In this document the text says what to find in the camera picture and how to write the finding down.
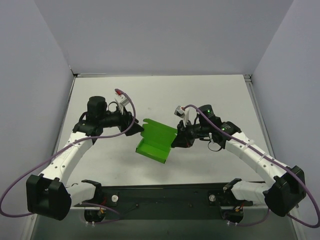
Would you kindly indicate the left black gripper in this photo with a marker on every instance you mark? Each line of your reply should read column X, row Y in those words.
column 127, row 121

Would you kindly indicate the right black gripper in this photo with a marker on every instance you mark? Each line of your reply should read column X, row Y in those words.
column 184, row 133

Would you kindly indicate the green paper box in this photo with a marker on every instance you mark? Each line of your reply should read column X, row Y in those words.
column 156, row 140

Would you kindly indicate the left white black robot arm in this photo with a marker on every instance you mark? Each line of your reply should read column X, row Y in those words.
column 47, row 193

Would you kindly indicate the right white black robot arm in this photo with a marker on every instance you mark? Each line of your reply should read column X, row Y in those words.
column 282, row 188

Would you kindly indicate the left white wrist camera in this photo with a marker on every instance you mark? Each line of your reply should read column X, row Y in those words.
column 121, row 100

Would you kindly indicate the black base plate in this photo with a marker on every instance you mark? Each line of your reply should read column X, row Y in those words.
column 198, row 201

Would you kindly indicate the aluminium frame rail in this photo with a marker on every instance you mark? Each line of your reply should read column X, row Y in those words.
column 249, row 84

